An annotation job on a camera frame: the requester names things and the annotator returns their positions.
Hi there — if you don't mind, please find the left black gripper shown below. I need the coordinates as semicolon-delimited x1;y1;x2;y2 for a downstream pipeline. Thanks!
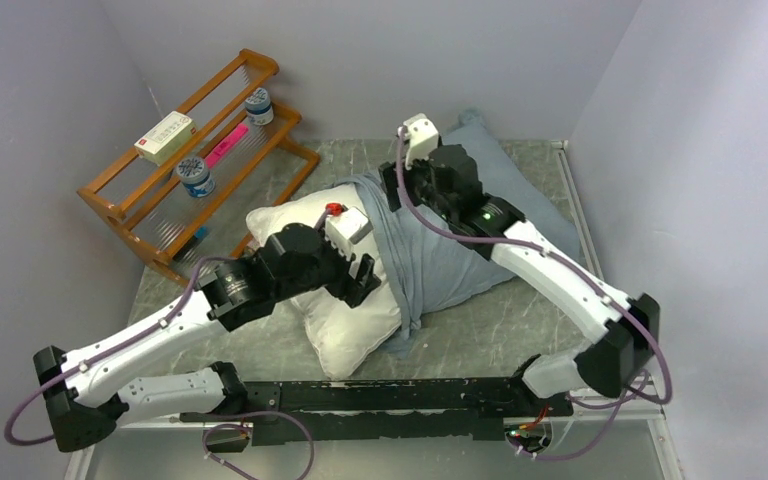
275;217;381;307

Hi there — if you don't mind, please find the blue grey pillow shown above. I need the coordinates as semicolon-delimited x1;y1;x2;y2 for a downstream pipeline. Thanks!
334;109;583;359

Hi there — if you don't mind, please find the white pillow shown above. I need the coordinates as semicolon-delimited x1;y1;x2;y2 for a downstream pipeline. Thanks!
246;184;402;380

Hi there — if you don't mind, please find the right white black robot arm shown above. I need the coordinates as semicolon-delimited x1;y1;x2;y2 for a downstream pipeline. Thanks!
373;139;673;415

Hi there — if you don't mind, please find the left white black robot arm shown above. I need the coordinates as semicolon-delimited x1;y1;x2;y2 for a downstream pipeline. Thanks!
34;216;381;452

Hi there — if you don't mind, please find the far blue white jar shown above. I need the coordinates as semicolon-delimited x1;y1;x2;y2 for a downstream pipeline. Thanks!
244;87;274;126

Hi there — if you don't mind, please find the blue white jar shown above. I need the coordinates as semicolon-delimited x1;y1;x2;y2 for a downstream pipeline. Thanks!
244;87;274;126
174;156;215;198

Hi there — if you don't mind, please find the wooden tiered shelf rack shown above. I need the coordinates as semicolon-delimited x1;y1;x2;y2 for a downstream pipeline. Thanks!
77;49;320;285

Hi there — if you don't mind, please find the near blue white jar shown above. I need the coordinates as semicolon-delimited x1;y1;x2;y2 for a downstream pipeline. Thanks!
174;156;215;198

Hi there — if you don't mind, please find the white cardboard box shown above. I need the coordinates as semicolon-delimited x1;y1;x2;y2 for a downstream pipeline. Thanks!
134;111;198;166

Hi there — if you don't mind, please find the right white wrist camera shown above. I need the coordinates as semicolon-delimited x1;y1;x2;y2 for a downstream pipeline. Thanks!
400;113;440;169

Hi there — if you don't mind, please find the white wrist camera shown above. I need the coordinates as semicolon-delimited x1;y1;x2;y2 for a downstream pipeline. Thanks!
323;203;373;259
400;113;440;169

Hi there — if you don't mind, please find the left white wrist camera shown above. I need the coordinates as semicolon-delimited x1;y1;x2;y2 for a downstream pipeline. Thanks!
323;203;373;259

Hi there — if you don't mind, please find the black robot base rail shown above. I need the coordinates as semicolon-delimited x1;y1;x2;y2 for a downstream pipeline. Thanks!
179;377;574;446

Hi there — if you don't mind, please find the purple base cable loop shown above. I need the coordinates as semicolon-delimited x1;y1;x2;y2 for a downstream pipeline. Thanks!
201;410;315;480

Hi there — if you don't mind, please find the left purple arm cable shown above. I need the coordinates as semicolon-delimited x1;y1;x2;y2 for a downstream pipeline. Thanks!
3;256;226;447

